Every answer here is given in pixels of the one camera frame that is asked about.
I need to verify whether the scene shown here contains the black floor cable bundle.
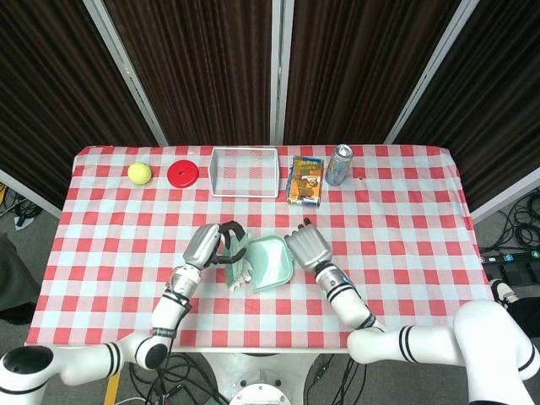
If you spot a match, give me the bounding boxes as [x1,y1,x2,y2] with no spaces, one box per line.
[128,352,229,405]
[310,353,364,405]

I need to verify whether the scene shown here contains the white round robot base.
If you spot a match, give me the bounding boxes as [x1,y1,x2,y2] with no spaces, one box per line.
[197,352,321,405]

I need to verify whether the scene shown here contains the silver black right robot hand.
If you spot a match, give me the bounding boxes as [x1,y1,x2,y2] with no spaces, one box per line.
[283,217,334,273]

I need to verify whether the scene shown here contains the grey slanted partition post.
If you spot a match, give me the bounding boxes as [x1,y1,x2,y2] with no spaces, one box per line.
[83,0,170,147]
[383,0,480,145]

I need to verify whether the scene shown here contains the white black shoe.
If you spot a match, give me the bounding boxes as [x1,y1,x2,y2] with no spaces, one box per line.
[489,278,518,309]

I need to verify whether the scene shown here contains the red round disc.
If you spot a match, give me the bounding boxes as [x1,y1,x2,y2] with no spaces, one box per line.
[166,159,199,188]

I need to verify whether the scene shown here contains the black cables with yellow plug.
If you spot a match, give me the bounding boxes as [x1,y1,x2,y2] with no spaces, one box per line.
[0,184,43,231]

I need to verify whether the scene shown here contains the black coiled cable pile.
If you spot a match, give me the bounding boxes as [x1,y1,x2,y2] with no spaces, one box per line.
[497,189,540,251]

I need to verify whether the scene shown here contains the dark brown ribbed panel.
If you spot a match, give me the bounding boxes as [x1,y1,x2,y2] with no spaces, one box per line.
[0,0,159,208]
[284,0,461,147]
[396,0,540,211]
[105,0,275,147]

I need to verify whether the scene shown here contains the green plastic dustpan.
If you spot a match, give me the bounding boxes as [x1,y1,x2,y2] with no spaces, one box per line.
[246,235,295,294]

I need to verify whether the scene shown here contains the clear plastic tray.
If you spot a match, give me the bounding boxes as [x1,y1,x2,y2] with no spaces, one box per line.
[208,147,280,199]

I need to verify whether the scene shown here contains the grey upright partition post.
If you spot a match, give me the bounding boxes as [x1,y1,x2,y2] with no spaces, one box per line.
[269,0,295,145]

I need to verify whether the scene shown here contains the orange blue snack packet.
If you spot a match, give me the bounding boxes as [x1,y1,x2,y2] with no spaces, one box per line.
[287,154,325,208]

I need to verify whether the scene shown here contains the yellow tennis ball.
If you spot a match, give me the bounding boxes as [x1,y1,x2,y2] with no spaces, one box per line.
[127,162,153,186]

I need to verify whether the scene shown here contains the silver blue drink can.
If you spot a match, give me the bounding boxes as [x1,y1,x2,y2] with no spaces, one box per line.
[325,143,354,186]

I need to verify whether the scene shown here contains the green hand broom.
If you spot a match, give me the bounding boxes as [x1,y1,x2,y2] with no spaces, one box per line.
[219,229,254,292]

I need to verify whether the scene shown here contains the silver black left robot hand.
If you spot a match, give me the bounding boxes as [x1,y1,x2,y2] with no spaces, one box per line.
[182,220,248,271]

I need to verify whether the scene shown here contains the red white checkered tablecloth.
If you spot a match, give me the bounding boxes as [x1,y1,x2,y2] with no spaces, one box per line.
[24,144,494,351]

